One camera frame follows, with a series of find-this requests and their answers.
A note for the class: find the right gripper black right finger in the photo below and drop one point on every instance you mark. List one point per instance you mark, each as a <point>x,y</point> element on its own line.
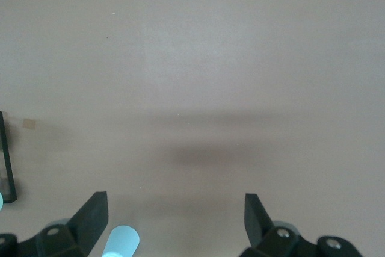
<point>255,221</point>

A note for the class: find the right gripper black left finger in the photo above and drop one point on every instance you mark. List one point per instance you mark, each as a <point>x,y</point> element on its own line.
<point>90,221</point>

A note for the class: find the small brown tape square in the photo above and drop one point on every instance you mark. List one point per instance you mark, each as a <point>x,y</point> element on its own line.
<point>29,124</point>

